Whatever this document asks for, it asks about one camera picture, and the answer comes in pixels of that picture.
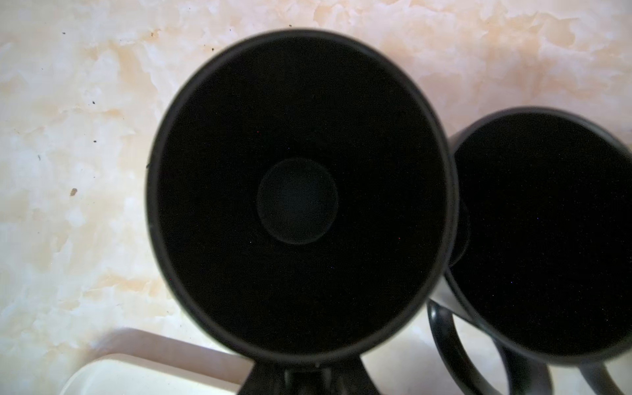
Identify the clear plastic tray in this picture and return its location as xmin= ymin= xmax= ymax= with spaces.
xmin=60 ymin=329 xmax=253 ymax=394

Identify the black and white mug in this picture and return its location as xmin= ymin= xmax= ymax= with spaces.
xmin=146 ymin=29 xmax=459 ymax=394

